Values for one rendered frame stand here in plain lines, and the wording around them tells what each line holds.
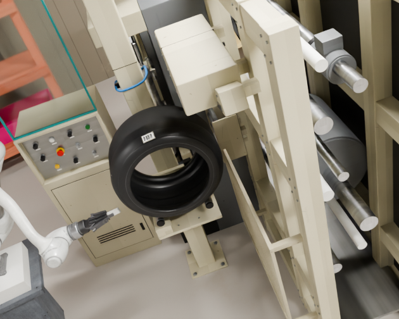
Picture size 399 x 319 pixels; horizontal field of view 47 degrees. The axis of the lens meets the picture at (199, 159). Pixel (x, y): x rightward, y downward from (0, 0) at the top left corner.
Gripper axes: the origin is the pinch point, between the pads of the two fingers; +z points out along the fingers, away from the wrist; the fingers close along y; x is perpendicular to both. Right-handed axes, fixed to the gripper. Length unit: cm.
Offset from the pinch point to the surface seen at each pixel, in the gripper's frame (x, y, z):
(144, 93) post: -41, 28, 43
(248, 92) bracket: -53, -35, 88
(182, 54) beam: -69, -9, 71
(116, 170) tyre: -29.8, -8.6, 17.6
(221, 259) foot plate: 105, 27, 30
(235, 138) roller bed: 7, 21, 76
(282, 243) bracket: 12, -57, 74
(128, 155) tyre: -35.4, -9.8, 27.0
